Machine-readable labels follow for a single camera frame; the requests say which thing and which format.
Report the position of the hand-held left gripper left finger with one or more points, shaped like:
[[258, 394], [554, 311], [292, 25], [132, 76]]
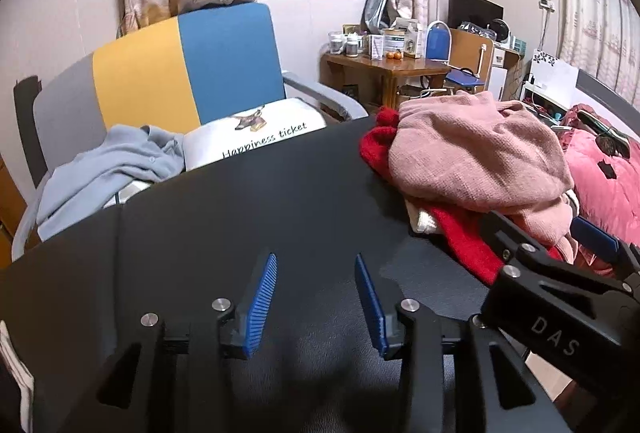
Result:
[[260, 308]]

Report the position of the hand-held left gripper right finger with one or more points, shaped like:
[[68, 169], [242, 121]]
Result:
[[371, 308]]

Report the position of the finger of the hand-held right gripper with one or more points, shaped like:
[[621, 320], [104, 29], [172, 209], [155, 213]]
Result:
[[595, 238], [502, 240]]

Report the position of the pink knitted sweater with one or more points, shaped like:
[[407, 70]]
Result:
[[475, 153]]

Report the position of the red knitted sweater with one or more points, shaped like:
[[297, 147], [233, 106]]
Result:
[[465, 243]]

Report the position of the pink quilt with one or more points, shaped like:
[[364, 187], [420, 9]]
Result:
[[610, 193]]

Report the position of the white garment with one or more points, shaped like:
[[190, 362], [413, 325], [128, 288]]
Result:
[[422, 220]]

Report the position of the dark cloth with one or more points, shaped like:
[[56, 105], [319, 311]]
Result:
[[607, 140]]

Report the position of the grey bed headboard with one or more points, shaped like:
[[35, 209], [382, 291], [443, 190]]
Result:
[[607, 93]]

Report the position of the light wooden cabinet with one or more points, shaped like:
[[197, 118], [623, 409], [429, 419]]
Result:
[[505, 68]]

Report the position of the white leaf print board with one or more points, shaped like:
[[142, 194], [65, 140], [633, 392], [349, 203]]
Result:
[[552, 69]]

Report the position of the white printed t-shirt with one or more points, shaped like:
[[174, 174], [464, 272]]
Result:
[[280, 123]]

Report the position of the blue folding chair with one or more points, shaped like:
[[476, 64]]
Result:
[[439, 44]]

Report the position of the wooden side table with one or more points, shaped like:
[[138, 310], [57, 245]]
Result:
[[380, 73]]

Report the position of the small white fan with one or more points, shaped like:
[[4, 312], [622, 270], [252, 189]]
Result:
[[499, 32]]

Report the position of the light blue garment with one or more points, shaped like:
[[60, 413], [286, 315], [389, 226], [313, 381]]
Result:
[[100, 173]]

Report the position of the white carton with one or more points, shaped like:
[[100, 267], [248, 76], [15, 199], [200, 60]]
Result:
[[412, 42]]

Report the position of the metal tin can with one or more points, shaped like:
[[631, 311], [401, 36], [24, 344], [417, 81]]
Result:
[[392, 39]]

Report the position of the black monitor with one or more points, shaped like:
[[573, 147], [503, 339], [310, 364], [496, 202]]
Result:
[[472, 10]]

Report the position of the glass jar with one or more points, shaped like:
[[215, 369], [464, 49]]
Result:
[[354, 46], [336, 44]]

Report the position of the grey yellow blue armchair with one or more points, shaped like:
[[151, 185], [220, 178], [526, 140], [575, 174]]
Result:
[[225, 63]]

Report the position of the white cloth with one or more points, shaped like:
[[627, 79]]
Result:
[[15, 373]]

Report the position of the silver foil bag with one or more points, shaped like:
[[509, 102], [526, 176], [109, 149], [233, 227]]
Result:
[[375, 8]]

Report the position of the wooden wardrobe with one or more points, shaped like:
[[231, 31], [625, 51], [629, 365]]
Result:
[[12, 208]]

